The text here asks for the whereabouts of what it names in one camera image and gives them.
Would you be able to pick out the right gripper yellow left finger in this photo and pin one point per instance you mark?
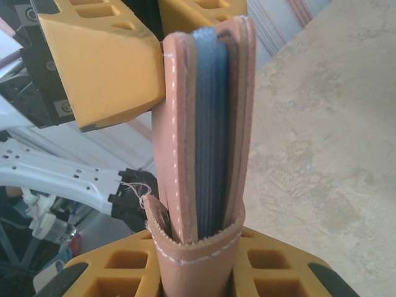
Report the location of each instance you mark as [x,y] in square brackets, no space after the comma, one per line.
[123,266]

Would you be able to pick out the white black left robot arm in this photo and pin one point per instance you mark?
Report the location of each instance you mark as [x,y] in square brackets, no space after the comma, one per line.
[62,173]

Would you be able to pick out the blue card packet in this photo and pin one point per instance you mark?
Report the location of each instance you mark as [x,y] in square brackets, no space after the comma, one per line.
[173,123]

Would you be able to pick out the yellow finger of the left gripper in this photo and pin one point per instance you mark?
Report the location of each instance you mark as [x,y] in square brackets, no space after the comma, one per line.
[198,12]
[105,71]

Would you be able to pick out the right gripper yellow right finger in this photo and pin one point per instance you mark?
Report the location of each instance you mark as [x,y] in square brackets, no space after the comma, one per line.
[278,269]

